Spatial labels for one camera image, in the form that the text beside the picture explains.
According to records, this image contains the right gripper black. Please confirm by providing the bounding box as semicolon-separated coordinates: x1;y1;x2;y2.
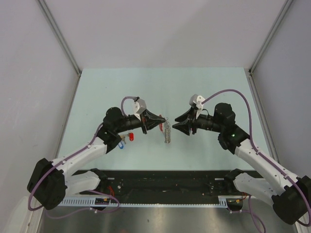
172;106;223;136

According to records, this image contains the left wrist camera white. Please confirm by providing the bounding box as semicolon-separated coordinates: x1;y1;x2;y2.
133;97;147;121

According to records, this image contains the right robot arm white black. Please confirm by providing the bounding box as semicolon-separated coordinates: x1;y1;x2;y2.
173;103;311;225

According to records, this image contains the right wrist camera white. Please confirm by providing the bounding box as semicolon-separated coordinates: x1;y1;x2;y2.
189;94;205;118

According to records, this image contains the aluminium frame post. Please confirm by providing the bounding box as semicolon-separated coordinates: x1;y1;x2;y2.
36;0;82;76
248;0;294;73

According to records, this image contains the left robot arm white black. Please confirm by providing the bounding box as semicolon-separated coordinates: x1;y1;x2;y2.
27;107;166;211

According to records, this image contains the right aluminium frame post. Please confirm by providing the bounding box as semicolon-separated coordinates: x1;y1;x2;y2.
248;0;294;73

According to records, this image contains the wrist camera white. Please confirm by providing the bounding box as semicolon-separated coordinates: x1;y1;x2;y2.
189;94;205;118
133;97;147;121

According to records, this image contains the blue tag key front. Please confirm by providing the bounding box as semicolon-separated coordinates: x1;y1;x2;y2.
118;141;125;150

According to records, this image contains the slotted cable duct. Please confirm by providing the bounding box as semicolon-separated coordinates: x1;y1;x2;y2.
58;195;227;208

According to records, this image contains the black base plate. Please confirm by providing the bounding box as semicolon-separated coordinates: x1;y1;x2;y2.
72;169;255;204

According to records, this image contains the left aluminium frame post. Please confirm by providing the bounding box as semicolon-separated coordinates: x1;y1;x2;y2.
36;0;82;76

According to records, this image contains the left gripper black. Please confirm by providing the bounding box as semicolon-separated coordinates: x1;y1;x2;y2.
115;109;165;134

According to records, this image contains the red tag key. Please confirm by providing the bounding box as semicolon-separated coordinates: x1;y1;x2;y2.
121;132;134;144

